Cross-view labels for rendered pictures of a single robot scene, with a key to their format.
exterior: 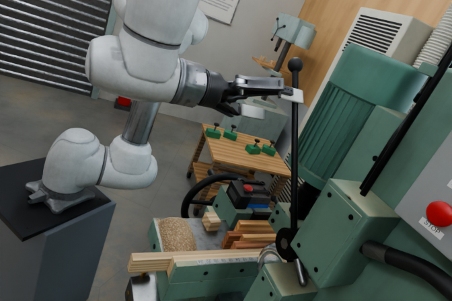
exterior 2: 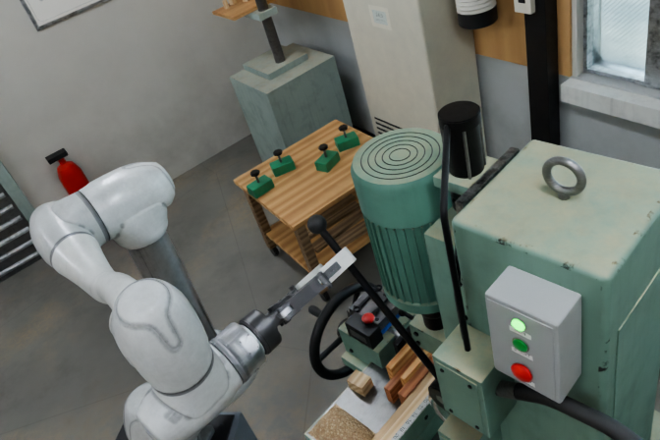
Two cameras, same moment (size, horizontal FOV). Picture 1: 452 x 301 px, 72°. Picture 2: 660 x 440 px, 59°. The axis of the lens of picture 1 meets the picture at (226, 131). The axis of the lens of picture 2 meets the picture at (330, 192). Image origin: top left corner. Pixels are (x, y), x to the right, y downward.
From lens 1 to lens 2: 0.59 m
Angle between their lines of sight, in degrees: 14
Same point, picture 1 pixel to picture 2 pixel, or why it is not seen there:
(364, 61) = (381, 197)
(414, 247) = not seen: hidden behind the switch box
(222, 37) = (143, 12)
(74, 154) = not seen: hidden behind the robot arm
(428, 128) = (476, 274)
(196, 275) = not seen: outside the picture
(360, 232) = (484, 394)
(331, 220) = (458, 389)
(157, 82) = (222, 396)
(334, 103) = (385, 239)
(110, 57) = (172, 424)
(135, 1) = (154, 379)
